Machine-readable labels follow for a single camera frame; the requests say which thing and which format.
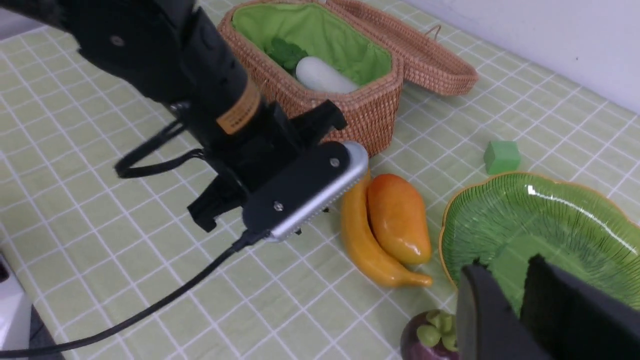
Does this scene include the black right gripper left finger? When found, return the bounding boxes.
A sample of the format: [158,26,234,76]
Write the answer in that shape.
[455,264,551,360]

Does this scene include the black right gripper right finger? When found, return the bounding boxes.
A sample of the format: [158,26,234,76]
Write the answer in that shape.
[519,255,640,360]

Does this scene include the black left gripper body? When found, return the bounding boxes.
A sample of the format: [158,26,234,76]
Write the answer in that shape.
[177,100,347,232]

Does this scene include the dark purple toy mangosteen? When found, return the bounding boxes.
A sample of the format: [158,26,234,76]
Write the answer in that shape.
[400,309,460,360]

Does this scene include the white toy radish green leaves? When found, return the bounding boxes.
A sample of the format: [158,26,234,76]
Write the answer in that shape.
[265,38,360,94]

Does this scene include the yellow toy banana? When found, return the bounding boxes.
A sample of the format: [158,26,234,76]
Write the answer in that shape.
[340,171,434,289]

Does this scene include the orange toy mango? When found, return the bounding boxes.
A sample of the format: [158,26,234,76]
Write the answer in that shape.
[366,173,433,265]

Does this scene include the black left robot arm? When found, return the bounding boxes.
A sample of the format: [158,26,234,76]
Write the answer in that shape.
[1,0,358,237]

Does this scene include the green leaf-shaped glass plate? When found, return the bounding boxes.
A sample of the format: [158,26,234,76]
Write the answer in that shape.
[438,172,640,313]

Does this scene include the woven wicker basket green lining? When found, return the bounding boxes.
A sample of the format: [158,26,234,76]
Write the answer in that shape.
[216,0,405,159]

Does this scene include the green foam cube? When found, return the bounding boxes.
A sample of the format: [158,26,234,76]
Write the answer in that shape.
[483,140,521,176]

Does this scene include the green checked tablecloth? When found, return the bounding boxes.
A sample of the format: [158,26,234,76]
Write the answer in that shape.
[1,23,639,360]

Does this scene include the woven wicker basket lid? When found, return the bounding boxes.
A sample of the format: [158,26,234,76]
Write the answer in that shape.
[329,0,479,96]

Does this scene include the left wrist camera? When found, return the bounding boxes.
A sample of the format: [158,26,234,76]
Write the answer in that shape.
[238,141,369,246]

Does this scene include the black camera cable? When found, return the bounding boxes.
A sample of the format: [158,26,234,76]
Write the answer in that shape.
[0,120,266,360]

